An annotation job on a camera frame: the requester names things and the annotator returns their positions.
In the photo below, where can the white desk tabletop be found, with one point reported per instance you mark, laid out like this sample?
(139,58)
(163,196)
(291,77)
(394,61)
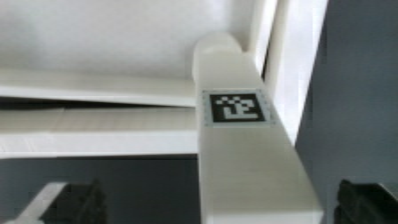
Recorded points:
(102,50)

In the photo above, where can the white right fence block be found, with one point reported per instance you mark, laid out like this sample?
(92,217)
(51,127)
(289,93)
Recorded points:
(292,55)

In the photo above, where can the white front fence bar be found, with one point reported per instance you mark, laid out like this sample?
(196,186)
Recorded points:
(97,132)

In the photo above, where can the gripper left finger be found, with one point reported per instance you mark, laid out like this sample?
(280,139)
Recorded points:
(70,203)

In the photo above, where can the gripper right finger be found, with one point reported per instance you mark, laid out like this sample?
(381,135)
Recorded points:
(367,203)

